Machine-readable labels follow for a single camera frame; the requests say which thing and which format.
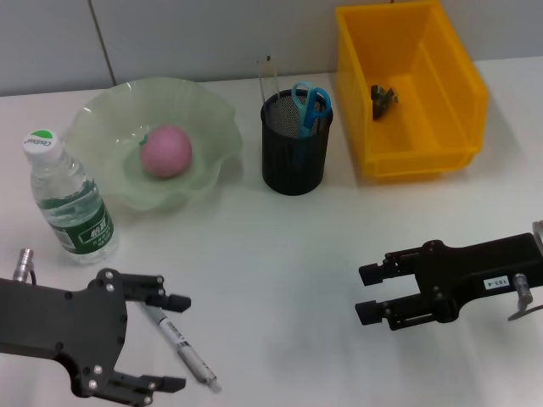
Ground right gripper cable with plugs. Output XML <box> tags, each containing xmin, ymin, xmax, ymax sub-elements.
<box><xmin>507</xmin><ymin>272</ymin><xmax>543</xmax><ymax>324</ymax></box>

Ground pink peach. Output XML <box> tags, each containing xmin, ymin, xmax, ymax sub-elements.
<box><xmin>139</xmin><ymin>125</ymin><xmax>194</xmax><ymax>180</ymax></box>

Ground black mesh pen cup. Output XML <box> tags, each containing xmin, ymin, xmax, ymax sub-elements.
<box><xmin>260</xmin><ymin>88</ymin><xmax>335</xmax><ymax>197</ymax></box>

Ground blue capped scissors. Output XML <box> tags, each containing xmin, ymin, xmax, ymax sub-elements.
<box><xmin>291</xmin><ymin>81</ymin><xmax>333</xmax><ymax>139</ymax></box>

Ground pale green glass fruit plate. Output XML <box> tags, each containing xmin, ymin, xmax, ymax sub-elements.
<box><xmin>70</xmin><ymin>77</ymin><xmax>245</xmax><ymax>213</ymax></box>

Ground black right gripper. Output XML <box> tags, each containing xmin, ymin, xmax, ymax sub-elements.
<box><xmin>354</xmin><ymin>231</ymin><xmax>543</xmax><ymax>333</ymax></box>

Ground clear plastic ruler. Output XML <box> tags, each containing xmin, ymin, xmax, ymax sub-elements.
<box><xmin>255</xmin><ymin>53</ymin><xmax>282</xmax><ymax>103</ymax></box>

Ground clear green-label water bottle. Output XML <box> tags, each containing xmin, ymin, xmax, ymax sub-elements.
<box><xmin>21</xmin><ymin>128</ymin><xmax>120</xmax><ymax>267</ymax></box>

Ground yellow plastic storage bin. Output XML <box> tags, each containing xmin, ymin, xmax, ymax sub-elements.
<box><xmin>335</xmin><ymin>0</ymin><xmax>490</xmax><ymax>184</ymax></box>

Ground grey clear pen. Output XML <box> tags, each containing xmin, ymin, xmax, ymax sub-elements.
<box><xmin>138</xmin><ymin>302</ymin><xmax>223</xmax><ymax>393</ymax></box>

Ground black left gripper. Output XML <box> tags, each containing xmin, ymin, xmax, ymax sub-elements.
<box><xmin>0</xmin><ymin>267</ymin><xmax>193</xmax><ymax>407</ymax></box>

